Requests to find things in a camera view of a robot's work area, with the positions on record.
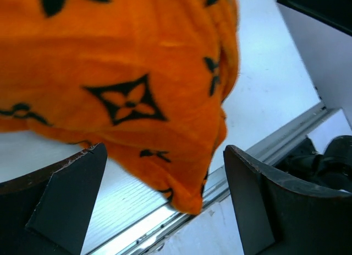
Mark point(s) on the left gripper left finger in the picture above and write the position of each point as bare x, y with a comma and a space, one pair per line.
48, 211

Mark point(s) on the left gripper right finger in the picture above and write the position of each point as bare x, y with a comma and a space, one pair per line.
277, 213

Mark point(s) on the orange patterned pillowcase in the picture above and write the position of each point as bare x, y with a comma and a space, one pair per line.
147, 78

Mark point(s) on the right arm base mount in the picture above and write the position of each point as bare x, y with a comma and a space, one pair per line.
331, 169

